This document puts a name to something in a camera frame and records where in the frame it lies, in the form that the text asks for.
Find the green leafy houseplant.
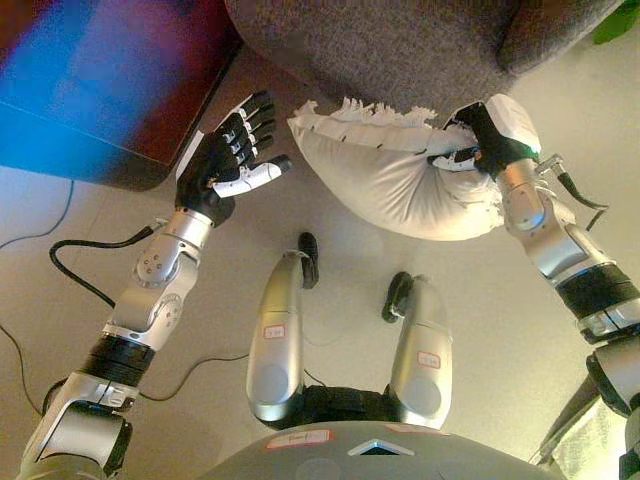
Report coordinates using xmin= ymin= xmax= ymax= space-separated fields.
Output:
xmin=592 ymin=0 xmax=640 ymax=46

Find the white fringed pillow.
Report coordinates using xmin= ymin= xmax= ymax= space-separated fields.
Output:
xmin=286 ymin=97 xmax=506 ymax=242

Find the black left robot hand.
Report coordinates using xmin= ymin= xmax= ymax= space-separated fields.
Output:
xmin=173 ymin=90 xmax=292 ymax=231

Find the thin dark floor cable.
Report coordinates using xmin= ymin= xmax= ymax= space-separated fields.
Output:
xmin=0 ymin=179 xmax=76 ymax=251
xmin=0 ymin=324 xmax=251 ymax=416

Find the dark wooden table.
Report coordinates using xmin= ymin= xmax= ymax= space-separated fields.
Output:
xmin=0 ymin=0 xmax=246 ymax=191

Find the grey robot torso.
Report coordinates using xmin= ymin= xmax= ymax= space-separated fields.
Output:
xmin=199 ymin=384 xmax=566 ymax=480

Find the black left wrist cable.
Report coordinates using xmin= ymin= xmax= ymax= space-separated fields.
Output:
xmin=48 ymin=224 xmax=156 ymax=309

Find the grey fabric tub armchair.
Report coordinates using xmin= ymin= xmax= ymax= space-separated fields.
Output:
xmin=224 ymin=0 xmax=626 ymax=121

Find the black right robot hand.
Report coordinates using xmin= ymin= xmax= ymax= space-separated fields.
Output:
xmin=428 ymin=93 xmax=544 ymax=182

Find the silver right robot leg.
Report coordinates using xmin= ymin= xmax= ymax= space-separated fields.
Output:
xmin=382 ymin=271 xmax=454 ymax=431

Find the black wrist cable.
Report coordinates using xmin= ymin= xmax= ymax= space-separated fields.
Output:
xmin=48 ymin=224 xmax=156 ymax=309
xmin=537 ymin=154 xmax=611 ymax=231

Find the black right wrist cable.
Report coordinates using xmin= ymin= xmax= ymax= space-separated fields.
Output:
xmin=537 ymin=154 xmax=611 ymax=231

